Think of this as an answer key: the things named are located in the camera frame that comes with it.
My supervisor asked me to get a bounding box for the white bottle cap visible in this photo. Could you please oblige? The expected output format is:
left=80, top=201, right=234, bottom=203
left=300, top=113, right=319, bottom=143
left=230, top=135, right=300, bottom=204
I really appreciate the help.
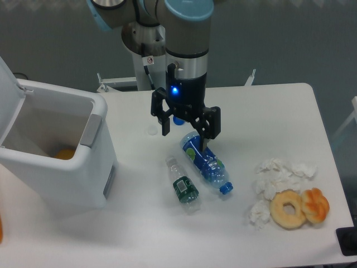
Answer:
left=147, top=125, right=158, bottom=136

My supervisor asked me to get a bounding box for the orange object at left edge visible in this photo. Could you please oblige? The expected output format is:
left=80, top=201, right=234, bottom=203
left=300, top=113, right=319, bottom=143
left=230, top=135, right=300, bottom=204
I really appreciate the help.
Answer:
left=0, top=214, right=4, bottom=244

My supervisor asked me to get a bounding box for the crumpled white tissue lower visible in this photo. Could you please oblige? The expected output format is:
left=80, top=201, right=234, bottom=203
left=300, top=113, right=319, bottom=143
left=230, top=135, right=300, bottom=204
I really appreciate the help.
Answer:
left=249, top=200, right=271, bottom=229

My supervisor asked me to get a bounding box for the white furniture at right edge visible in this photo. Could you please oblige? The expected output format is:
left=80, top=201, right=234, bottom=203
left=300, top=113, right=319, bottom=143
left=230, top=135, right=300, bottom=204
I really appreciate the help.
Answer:
left=330, top=96, right=356, bottom=152

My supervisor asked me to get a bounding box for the crumpled white tissue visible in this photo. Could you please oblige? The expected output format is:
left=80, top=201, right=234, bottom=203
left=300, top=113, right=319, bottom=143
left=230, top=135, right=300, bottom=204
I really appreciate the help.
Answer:
left=253, top=158, right=318, bottom=200
left=249, top=200, right=271, bottom=229

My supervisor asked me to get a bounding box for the black device at edge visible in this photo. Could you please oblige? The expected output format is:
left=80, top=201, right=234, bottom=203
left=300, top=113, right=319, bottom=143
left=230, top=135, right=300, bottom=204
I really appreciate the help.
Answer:
left=336, top=227, right=356, bottom=256

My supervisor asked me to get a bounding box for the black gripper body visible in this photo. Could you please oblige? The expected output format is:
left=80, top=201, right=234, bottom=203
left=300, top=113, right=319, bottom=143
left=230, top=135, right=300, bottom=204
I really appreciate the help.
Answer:
left=165, top=63, right=207, bottom=125

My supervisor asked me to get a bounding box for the ring donut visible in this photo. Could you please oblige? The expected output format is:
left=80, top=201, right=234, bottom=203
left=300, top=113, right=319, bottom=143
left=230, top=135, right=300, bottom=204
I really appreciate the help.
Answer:
left=269, top=190, right=306, bottom=229

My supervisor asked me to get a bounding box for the white bin lid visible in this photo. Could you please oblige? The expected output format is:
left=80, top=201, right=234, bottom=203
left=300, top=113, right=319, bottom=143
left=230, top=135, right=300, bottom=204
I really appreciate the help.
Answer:
left=1, top=58, right=26, bottom=144

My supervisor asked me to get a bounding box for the orange twisted bread roll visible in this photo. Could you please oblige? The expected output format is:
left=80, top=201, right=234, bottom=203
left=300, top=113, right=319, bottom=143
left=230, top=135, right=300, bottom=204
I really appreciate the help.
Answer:
left=301, top=188, right=330, bottom=224

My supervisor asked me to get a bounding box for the green label plastic bottle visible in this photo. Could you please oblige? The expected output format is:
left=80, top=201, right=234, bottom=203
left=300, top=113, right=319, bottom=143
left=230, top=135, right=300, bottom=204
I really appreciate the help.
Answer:
left=166, top=156, right=201, bottom=214

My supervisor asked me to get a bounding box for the blue label plastic bottle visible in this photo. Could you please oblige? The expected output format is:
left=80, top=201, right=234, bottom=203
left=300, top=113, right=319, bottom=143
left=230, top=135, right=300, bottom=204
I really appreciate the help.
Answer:
left=180, top=131, right=234, bottom=195

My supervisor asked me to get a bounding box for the white trash bin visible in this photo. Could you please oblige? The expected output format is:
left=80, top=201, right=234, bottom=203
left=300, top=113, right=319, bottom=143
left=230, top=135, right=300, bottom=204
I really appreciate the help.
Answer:
left=1, top=79, right=118, bottom=208

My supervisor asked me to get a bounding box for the orange object inside bin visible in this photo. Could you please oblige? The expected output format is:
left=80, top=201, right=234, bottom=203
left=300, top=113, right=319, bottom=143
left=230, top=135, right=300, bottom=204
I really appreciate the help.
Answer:
left=54, top=149, right=75, bottom=160

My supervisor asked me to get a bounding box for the blue bottle cap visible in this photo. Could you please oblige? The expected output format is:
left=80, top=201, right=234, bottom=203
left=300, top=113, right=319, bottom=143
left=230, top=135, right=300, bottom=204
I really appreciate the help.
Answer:
left=173, top=116, right=185, bottom=126

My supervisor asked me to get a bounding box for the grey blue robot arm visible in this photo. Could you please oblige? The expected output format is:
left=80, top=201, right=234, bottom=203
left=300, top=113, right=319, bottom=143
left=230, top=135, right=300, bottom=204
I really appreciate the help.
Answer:
left=87, top=1, right=221, bottom=151

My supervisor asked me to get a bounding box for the crumpled white tissue upper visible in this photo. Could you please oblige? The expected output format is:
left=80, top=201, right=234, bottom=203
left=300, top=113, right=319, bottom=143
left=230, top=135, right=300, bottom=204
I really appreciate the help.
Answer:
left=253, top=158, right=318, bottom=200

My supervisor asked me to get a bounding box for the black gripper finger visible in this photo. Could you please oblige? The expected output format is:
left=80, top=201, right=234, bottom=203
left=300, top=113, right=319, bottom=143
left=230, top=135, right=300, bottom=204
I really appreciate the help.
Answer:
left=151, top=87, right=172, bottom=136
left=191, top=106, right=221, bottom=151

